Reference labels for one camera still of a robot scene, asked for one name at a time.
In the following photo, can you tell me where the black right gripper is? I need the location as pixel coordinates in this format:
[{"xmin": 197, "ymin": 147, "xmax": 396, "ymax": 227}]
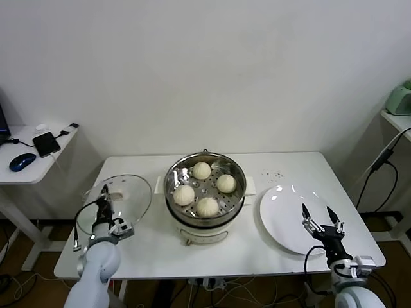
[{"xmin": 301, "ymin": 203, "xmax": 353, "ymax": 263}]

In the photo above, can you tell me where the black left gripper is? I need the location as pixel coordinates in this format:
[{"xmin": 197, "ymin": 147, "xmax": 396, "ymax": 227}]
[{"xmin": 96, "ymin": 184, "xmax": 115, "ymax": 226}]

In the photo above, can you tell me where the round glass pot lid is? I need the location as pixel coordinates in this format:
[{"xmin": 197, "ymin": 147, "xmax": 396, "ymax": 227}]
[{"xmin": 76, "ymin": 174, "xmax": 153, "ymax": 238}]

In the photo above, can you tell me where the white steamed baozi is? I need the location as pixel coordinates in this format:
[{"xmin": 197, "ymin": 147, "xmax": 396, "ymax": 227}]
[
  {"xmin": 196, "ymin": 197, "xmax": 220, "ymax": 218},
  {"xmin": 192, "ymin": 162, "xmax": 212, "ymax": 180},
  {"xmin": 173, "ymin": 185, "xmax": 196, "ymax": 206},
  {"xmin": 216, "ymin": 173, "xmax": 238, "ymax": 194}
]

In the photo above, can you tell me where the stainless steel steamer basket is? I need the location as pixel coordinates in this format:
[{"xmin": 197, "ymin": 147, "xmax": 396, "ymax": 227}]
[{"xmin": 163, "ymin": 148, "xmax": 247, "ymax": 226}]

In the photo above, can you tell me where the round white plate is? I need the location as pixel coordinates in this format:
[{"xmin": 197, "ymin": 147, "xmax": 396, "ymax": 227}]
[{"xmin": 259, "ymin": 184, "xmax": 340, "ymax": 256}]

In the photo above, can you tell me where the black usb adapter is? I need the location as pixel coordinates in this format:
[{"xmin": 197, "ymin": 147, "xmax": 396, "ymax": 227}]
[{"xmin": 59, "ymin": 123, "xmax": 80, "ymax": 138}]

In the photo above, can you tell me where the black smartphone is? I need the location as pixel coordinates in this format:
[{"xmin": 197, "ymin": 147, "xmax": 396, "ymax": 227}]
[{"xmin": 32, "ymin": 132, "xmax": 62, "ymax": 158}]

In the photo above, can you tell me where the white side desk with mouse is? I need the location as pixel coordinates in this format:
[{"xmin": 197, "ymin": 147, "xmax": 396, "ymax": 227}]
[{"xmin": 0, "ymin": 124, "xmax": 80, "ymax": 273}]

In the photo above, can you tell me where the blue computer mouse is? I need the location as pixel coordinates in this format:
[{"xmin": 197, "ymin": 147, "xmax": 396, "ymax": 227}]
[{"xmin": 8, "ymin": 153, "xmax": 37, "ymax": 173}]

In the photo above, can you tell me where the cream electric cooker pot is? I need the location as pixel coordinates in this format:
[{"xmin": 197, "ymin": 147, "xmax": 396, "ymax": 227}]
[{"xmin": 154, "ymin": 175, "xmax": 257, "ymax": 247}]

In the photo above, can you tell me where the dark laptop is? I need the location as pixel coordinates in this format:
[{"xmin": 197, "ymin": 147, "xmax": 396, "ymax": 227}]
[{"xmin": 0, "ymin": 89, "xmax": 12, "ymax": 147}]

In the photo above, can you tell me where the white power strip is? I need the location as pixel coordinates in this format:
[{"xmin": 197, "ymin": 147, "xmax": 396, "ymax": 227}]
[{"xmin": 188, "ymin": 277, "xmax": 227, "ymax": 291}]

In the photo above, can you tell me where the pale green appliance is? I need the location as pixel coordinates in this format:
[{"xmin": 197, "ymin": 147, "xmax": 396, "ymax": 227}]
[{"xmin": 384, "ymin": 79, "xmax": 411, "ymax": 116}]

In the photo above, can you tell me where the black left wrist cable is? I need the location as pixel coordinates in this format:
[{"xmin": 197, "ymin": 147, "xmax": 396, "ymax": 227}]
[{"xmin": 72, "ymin": 200, "xmax": 99, "ymax": 250}]

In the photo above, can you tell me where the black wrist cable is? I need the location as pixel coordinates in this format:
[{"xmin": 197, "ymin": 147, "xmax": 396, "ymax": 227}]
[
  {"xmin": 72, "ymin": 200, "xmax": 99, "ymax": 250},
  {"xmin": 303, "ymin": 245, "xmax": 331, "ymax": 295}
]

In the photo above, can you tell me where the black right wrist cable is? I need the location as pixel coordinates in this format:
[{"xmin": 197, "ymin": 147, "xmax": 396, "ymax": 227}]
[{"xmin": 303, "ymin": 245, "xmax": 331, "ymax": 295}]

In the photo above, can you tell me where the white phone cable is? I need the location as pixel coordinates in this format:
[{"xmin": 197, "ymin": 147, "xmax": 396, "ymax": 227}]
[{"xmin": 49, "ymin": 153, "xmax": 70, "ymax": 180}]

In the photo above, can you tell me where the black power adapter with cable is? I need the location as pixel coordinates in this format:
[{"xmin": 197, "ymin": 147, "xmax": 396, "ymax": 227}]
[{"xmin": 354, "ymin": 127, "xmax": 411, "ymax": 212}]

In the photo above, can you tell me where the black desk cable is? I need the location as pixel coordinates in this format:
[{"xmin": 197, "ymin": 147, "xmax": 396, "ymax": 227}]
[{"xmin": 0, "ymin": 137, "xmax": 36, "ymax": 149}]

